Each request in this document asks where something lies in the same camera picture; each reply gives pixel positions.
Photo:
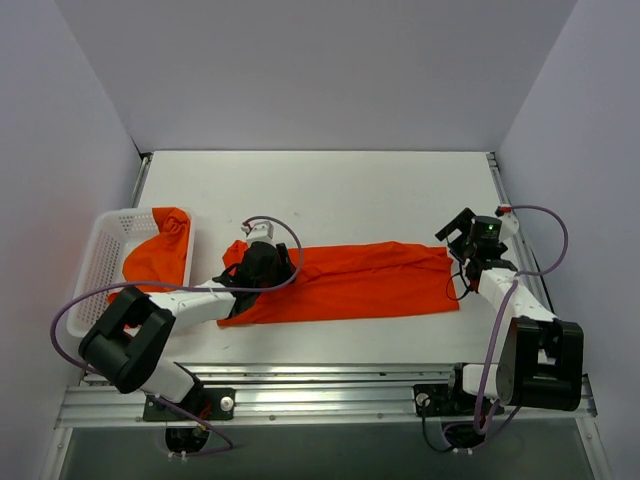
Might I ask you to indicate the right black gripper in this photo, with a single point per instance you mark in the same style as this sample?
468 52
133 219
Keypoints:
458 226

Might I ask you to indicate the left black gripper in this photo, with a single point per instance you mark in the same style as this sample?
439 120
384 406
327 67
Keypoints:
273 257

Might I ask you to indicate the orange t-shirt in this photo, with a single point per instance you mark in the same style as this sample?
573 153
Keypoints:
344 282
163 257

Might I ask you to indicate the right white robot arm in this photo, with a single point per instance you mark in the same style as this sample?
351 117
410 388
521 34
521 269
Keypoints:
534 359

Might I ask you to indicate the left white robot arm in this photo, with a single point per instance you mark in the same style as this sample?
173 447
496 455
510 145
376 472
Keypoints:
127 343

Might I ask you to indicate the orange t-shirt in basket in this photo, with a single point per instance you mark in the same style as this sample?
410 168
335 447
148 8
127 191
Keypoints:
163 257

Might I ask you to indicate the white plastic basket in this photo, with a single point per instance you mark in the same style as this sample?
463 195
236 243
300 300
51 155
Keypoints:
115 234

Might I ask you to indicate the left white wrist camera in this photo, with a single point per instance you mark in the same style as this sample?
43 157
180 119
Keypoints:
259 232

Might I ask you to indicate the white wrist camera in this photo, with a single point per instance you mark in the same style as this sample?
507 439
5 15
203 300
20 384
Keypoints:
259 232
509 222

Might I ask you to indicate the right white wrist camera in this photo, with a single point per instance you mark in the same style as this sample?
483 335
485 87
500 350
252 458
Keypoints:
509 222

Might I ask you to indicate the right aluminium side rail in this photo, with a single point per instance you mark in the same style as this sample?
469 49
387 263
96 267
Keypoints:
520 240

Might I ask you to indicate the aluminium side rail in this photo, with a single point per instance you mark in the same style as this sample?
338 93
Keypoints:
520 240
139 183

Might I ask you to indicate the aluminium front rail frame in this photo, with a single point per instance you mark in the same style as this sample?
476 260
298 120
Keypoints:
273 394

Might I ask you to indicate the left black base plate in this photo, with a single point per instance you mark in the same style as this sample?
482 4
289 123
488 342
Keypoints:
209 403

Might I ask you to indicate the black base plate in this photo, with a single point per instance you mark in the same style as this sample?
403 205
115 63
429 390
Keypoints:
439 400
209 403

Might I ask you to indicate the left aluminium side rail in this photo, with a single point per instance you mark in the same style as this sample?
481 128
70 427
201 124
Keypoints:
139 183

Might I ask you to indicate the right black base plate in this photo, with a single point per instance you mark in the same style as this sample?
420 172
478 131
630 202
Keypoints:
439 400

